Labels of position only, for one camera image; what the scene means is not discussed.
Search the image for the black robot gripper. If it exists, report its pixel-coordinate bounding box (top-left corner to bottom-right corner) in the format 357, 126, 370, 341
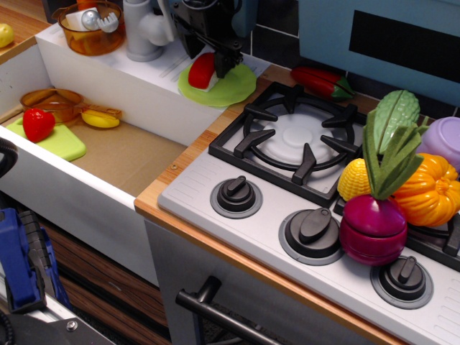
171, 1, 243, 78

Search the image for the light green plastic plate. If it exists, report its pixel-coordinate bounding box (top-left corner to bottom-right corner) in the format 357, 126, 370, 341
178, 65, 257, 107

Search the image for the grey toy faucet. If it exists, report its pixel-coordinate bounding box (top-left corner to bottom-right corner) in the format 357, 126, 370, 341
123, 0, 178, 62

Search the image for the white toy fork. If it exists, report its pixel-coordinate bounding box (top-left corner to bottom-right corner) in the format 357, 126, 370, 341
96, 1, 119, 33

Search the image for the red toy chili pepper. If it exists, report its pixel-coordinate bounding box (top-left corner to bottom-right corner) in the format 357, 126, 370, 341
290, 66, 355, 101

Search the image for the orange transparent toy pot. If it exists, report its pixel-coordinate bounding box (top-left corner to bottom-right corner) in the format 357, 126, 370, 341
52, 1, 125, 56

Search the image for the silver toy ladle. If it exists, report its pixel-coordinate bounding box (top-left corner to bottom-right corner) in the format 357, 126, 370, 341
81, 9, 101, 31

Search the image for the black stove burner grate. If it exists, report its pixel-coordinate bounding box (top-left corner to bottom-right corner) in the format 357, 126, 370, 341
208, 82, 366, 207

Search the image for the yellow toy lemon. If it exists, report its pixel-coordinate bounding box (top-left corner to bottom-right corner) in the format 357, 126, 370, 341
81, 110, 120, 129

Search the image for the white toy sink basin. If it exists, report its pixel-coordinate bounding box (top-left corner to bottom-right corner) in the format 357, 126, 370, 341
0, 22, 272, 288

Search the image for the black left stove knob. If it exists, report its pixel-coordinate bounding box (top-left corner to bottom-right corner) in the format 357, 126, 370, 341
210, 175, 263, 219

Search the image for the black stove knob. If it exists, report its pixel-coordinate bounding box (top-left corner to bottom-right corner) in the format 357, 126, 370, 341
370, 256, 434, 310
210, 175, 263, 219
278, 208, 344, 266

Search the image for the orange transparent measuring cup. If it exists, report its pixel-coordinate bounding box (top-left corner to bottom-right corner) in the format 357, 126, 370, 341
20, 88, 122, 123

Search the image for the light green cutting board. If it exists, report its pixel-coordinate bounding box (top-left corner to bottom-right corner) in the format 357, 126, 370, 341
4, 118, 86, 162

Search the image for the red toy strawberry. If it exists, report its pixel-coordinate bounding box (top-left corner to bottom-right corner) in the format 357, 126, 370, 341
22, 108, 55, 143

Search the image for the yellow toy potato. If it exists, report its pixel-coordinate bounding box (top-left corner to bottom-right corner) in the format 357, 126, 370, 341
0, 23, 14, 48

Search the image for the yellow toy corn cob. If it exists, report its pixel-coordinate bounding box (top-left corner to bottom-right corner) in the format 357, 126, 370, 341
338, 90, 423, 201

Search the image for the black middle stove knob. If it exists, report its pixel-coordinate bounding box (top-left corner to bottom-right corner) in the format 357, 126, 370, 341
278, 208, 344, 266

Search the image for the purple toy beet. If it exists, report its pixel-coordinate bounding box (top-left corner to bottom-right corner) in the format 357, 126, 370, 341
339, 113, 428, 266

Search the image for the purple plastic bowl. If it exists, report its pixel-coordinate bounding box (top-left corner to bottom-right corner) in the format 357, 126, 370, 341
417, 116, 459, 173

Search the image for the orange toy pumpkin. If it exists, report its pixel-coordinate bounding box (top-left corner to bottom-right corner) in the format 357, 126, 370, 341
393, 153, 459, 227

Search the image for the blue clamp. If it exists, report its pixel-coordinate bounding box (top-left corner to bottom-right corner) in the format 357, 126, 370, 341
1, 208, 72, 313

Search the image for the black right stove knob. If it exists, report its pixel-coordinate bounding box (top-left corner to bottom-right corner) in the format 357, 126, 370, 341
370, 256, 434, 310

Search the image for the grey toy stove top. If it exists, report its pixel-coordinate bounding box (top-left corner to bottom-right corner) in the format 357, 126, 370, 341
158, 149, 459, 344

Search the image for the black oven door handle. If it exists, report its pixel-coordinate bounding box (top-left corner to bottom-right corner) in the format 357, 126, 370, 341
175, 276, 280, 345

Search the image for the black cable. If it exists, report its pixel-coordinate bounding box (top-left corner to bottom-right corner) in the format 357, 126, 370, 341
0, 310, 12, 345

